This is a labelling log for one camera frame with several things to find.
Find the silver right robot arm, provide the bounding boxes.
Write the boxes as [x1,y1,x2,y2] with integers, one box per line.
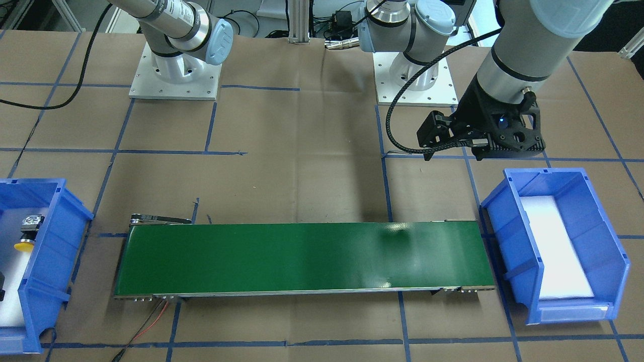
[110,1,234,65]

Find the green conveyor belt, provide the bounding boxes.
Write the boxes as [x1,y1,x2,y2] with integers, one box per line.
[114,221,496,300]

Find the aluminium profile post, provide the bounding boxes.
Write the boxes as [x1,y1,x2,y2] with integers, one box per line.
[286,1,312,44]

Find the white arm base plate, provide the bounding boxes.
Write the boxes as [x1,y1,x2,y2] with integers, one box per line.
[373,52,458,107]
[129,44,221,101]

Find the yellow mushroom push button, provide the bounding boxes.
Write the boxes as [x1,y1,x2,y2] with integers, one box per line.
[14,215,45,253]

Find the red mushroom push button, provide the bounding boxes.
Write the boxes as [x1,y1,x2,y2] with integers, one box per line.
[0,272,6,302]

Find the white foam pad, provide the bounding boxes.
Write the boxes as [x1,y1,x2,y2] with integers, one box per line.
[520,196,594,300]
[1,207,48,328]

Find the black braided left gripper cable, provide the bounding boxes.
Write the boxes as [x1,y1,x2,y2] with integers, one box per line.
[385,28,504,154]

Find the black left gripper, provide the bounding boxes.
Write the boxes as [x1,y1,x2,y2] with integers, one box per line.
[417,78,546,160]

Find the red black conveyor wires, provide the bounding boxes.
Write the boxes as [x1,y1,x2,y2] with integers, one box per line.
[112,297,174,361]

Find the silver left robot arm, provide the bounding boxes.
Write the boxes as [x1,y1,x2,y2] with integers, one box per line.
[356,1,612,160]

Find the blue storage bin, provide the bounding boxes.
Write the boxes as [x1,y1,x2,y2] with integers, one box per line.
[481,168,630,325]
[1,178,94,355]

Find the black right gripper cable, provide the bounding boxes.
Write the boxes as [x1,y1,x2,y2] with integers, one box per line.
[0,3,114,110]

